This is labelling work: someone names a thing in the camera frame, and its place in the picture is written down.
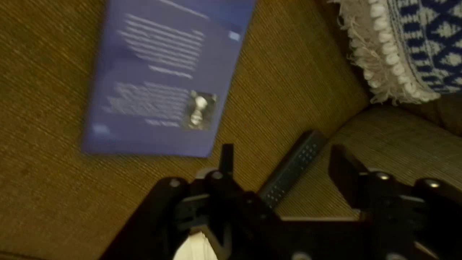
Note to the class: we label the blue white fringed blanket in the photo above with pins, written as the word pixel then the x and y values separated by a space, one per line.
pixel 423 37

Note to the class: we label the blue paperback book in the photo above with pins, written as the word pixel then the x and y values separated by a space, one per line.
pixel 163 72

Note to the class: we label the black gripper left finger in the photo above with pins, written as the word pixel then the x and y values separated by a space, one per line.
pixel 192 211

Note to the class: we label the brown fabric sofa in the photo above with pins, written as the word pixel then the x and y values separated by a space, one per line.
pixel 297 81

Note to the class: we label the black remote control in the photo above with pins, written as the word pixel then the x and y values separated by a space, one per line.
pixel 297 163

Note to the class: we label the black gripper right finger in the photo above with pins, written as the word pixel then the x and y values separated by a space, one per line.
pixel 399 211

